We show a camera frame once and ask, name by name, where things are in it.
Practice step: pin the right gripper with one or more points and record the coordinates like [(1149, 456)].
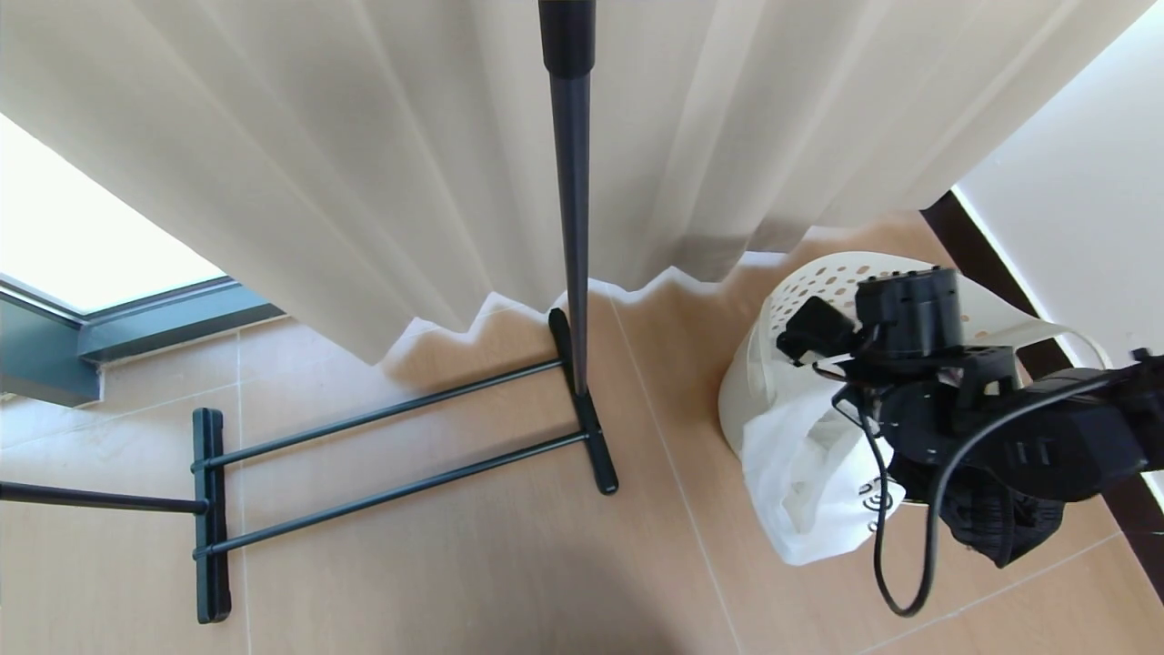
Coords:
[(918, 432)]

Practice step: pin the white printed t-shirt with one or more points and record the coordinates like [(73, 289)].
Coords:
[(809, 482)]

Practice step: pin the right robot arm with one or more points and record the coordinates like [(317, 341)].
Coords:
[(1055, 437)]

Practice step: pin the white laundry basket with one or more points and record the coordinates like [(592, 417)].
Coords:
[(818, 273)]

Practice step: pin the black clothes rack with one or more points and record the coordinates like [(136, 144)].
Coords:
[(573, 182)]

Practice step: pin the black garment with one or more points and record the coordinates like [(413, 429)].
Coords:
[(1000, 528)]

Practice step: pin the beige curtain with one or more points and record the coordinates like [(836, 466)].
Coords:
[(318, 164)]

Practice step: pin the window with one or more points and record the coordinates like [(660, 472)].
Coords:
[(136, 318)]

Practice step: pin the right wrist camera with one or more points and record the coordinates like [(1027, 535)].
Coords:
[(814, 327)]

